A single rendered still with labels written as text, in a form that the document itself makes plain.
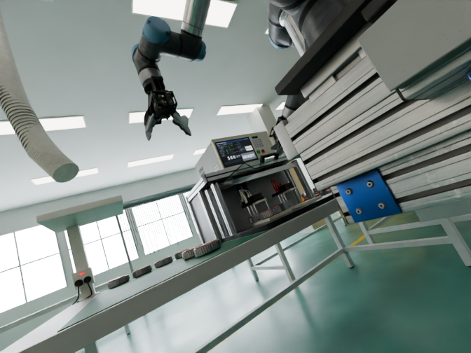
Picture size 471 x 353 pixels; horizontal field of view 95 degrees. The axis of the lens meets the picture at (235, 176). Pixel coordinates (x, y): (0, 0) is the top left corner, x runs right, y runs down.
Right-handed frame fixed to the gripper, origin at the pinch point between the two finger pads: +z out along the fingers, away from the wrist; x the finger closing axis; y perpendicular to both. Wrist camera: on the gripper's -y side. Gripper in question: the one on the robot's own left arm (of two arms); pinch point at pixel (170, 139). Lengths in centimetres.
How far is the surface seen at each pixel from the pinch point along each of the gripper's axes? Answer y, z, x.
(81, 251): -95, 15, -37
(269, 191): -48, 22, 73
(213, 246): -18.5, 38.6, 8.9
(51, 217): -68, -2, -43
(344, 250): -85, 97, 163
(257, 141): -36, -10, 70
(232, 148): -37, -8, 50
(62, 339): -2, 42, -36
